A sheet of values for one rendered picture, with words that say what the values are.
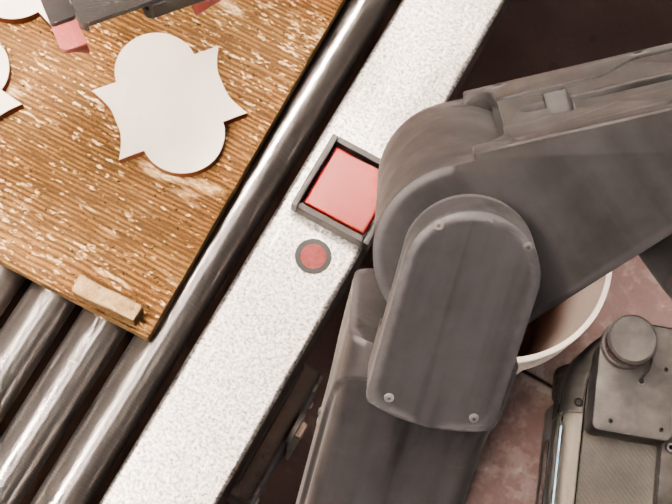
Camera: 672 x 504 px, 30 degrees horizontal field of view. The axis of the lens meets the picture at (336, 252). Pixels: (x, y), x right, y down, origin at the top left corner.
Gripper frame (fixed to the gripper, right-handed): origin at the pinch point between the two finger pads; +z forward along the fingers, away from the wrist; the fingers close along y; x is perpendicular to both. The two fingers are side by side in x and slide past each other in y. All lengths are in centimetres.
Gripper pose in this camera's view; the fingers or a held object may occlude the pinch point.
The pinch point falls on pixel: (139, 23)
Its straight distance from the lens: 107.1
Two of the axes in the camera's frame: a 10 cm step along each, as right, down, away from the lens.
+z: -0.7, 2.9, 9.5
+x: 4.0, 8.9, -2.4
